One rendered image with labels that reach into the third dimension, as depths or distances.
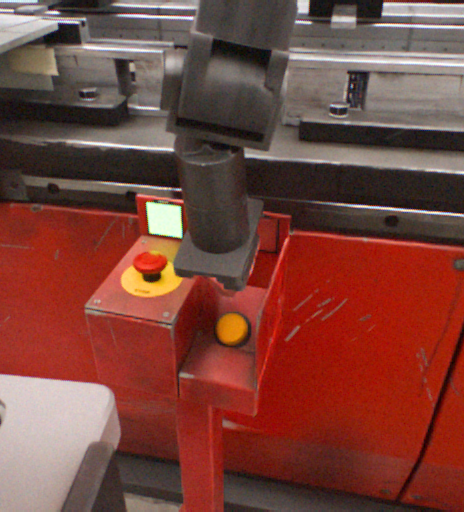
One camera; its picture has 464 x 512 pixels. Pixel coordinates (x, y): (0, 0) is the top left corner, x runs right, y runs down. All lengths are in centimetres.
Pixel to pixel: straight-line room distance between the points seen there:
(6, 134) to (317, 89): 44
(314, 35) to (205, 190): 65
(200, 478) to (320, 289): 34
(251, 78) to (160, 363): 35
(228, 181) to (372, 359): 52
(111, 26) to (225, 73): 76
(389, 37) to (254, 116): 67
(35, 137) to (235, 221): 41
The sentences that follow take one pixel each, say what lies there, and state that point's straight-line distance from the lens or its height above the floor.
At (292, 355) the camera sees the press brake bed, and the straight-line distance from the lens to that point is 88.
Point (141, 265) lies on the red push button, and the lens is 60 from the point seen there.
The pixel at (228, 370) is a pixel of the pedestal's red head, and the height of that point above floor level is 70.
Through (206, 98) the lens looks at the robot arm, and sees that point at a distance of 37.
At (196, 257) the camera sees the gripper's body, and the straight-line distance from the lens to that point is 47.
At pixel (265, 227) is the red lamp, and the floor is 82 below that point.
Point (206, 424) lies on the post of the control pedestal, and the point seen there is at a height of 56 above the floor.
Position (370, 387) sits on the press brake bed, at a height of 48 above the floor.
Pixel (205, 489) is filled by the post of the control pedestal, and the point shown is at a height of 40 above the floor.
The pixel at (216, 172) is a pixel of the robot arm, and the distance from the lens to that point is 41.
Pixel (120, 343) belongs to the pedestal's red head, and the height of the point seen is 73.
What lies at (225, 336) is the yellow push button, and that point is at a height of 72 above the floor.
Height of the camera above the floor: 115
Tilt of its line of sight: 35 degrees down
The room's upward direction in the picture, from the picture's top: straight up
